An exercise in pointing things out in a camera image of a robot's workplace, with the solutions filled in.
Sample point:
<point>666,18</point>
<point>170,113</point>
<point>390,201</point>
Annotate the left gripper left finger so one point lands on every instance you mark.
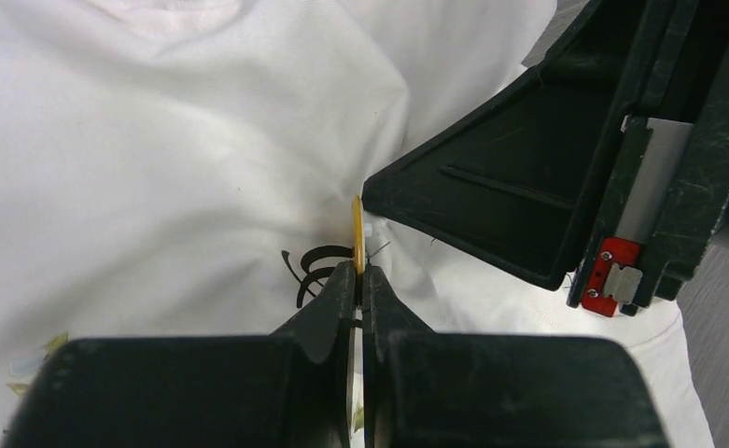
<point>289,388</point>

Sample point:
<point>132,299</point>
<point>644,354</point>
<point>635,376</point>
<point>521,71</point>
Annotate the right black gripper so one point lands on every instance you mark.
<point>658,174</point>

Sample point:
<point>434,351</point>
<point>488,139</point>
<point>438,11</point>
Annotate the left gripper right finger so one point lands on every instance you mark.
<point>423,388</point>

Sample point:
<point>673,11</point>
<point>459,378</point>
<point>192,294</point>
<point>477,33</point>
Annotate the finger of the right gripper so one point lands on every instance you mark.
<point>516,182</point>

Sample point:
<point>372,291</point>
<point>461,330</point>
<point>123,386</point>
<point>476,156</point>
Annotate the white floral t-shirt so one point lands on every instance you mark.
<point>158,158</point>

